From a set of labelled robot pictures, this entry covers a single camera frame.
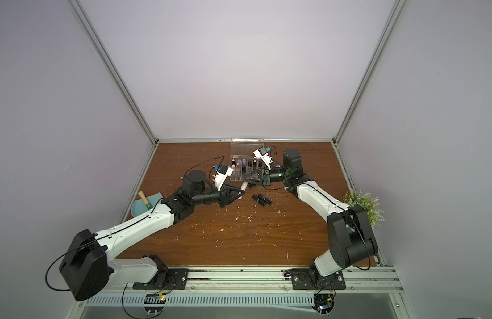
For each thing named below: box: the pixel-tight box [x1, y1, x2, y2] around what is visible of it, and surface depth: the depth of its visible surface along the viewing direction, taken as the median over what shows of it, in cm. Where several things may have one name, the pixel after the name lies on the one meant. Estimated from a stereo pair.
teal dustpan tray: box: [130, 192, 164, 218], surface depth 96 cm
